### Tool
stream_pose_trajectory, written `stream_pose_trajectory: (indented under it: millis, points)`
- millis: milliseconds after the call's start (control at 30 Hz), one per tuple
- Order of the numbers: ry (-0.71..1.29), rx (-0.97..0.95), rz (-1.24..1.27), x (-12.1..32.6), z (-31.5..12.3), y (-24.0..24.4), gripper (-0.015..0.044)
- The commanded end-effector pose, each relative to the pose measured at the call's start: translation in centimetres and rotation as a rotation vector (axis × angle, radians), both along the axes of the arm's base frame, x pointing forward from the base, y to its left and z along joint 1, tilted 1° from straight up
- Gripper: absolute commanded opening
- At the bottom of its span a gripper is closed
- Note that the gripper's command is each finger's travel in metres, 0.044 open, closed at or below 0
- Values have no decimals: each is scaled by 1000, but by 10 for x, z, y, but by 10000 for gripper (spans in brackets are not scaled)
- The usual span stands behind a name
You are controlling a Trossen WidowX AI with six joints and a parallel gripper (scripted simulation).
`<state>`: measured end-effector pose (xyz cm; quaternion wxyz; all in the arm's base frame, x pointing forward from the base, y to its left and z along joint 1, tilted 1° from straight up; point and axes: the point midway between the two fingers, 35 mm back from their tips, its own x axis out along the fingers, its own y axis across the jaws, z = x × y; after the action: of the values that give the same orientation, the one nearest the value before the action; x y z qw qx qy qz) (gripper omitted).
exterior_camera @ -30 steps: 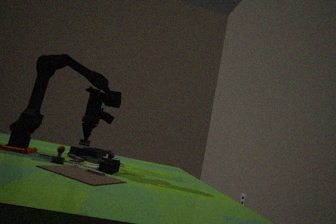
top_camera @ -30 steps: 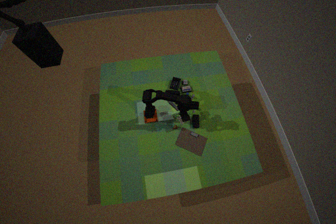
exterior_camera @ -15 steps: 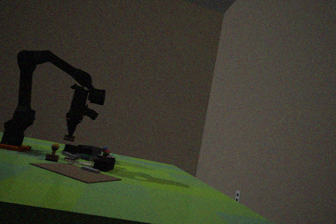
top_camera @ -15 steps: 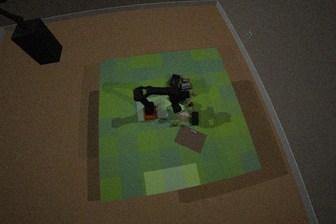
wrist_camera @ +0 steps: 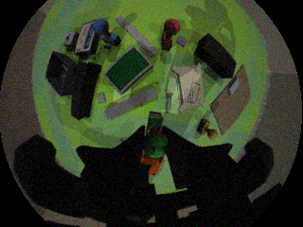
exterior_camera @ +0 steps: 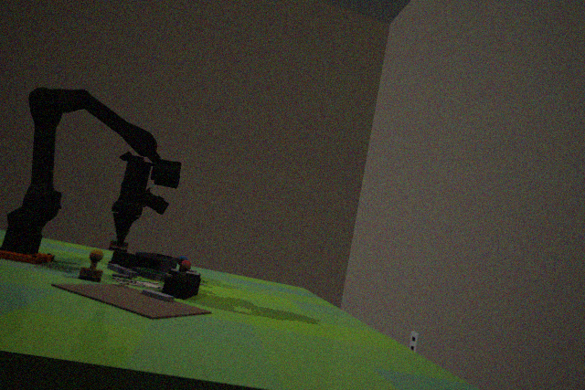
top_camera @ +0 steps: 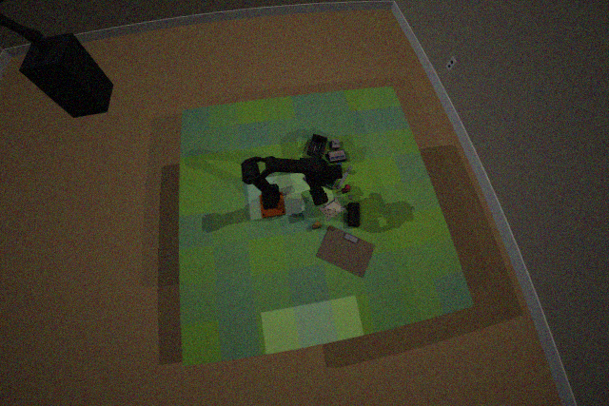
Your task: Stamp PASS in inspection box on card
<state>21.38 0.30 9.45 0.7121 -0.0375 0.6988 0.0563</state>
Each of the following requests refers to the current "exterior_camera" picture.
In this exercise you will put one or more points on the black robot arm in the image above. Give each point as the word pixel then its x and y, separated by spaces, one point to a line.
pixel 41 202

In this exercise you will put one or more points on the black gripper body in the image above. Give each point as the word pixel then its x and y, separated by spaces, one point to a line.
pixel 131 196

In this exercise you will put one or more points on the brown rubber stamp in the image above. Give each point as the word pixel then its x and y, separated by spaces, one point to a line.
pixel 95 256

